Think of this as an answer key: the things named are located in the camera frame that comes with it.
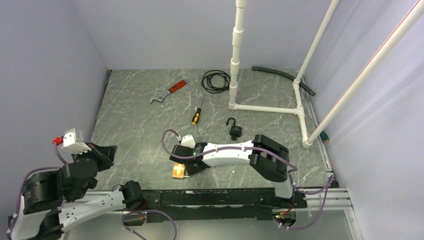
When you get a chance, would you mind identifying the brass padlock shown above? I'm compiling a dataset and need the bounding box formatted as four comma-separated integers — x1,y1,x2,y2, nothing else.
171,163,190,179

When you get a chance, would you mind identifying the black padlock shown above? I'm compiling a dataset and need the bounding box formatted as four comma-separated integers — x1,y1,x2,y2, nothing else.
226,117,242,141

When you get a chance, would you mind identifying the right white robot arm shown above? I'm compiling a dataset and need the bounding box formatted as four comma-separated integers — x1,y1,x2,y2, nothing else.
163,134,296,208

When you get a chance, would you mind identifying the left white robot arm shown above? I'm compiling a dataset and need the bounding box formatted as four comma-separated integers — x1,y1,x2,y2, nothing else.
6,142,145,240

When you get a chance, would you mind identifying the yellow black screwdriver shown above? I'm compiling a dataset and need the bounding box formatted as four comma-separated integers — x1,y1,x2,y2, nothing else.
191,94,206,125

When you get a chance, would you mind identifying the green orange screwdriver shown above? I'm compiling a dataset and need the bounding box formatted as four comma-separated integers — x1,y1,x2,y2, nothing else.
319,131,330,142

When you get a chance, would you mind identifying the black foam tube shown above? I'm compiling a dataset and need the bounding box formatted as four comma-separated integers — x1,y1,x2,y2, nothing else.
252,65,317,97

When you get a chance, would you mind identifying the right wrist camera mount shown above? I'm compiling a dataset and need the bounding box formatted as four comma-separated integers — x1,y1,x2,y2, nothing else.
179,134,196,149

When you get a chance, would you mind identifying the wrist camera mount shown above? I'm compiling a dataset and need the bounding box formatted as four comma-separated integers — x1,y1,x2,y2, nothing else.
179,134,196,149
52,128,89,154

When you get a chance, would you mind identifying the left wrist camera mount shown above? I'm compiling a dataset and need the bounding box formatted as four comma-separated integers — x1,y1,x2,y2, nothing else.
52,128,89,154

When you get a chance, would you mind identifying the red handled adjustable wrench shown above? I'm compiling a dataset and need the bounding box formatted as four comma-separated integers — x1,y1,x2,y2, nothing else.
149,79,189,104

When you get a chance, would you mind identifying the purple cable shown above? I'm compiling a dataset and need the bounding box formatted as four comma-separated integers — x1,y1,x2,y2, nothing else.
121,209,178,240

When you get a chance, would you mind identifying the coiled black cable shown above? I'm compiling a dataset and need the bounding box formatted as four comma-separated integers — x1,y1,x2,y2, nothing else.
201,69,232,95

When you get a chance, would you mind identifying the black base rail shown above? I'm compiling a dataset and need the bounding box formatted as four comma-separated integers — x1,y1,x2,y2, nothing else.
122,187,307,223

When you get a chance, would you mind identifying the white PVC pipe frame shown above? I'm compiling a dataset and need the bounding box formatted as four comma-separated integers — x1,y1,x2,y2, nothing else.
227,0,424,149

